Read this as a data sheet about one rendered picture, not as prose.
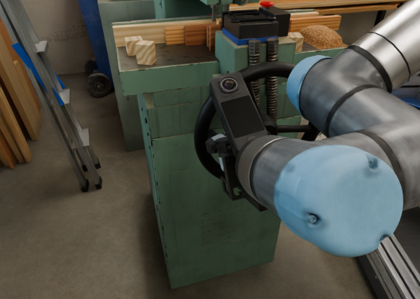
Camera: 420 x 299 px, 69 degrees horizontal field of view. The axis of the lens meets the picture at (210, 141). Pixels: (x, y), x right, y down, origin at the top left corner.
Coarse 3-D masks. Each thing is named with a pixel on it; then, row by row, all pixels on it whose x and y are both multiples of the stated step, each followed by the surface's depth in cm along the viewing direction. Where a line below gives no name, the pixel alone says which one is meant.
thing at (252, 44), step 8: (256, 40) 61; (272, 40) 61; (248, 48) 61; (256, 48) 60; (272, 48) 62; (256, 56) 61; (272, 56) 62; (256, 80) 64; (272, 80) 65; (256, 88) 65; (272, 88) 66; (256, 96) 66; (272, 96) 67; (272, 104) 68; (272, 112) 69; (272, 120) 70
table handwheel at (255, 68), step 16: (256, 64) 55; (272, 64) 55; (288, 64) 56; (208, 112) 56; (208, 128) 58; (272, 128) 61; (288, 128) 65; (304, 128) 66; (208, 160) 62; (224, 176) 66
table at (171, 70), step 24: (120, 48) 79; (168, 48) 79; (192, 48) 79; (312, 48) 79; (336, 48) 79; (120, 72) 66; (144, 72) 68; (168, 72) 69; (192, 72) 71; (216, 72) 73; (264, 96) 69
